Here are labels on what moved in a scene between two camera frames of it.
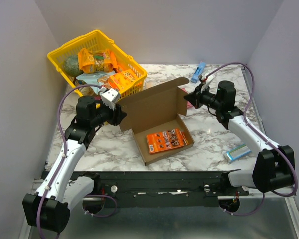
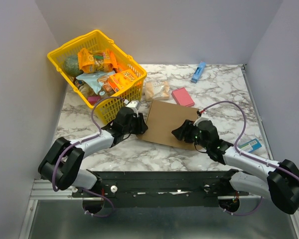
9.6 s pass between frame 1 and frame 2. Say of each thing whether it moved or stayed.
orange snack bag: stayed
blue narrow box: stayed
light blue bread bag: stayed
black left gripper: moved
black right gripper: moved
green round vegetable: stayed
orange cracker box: stayed
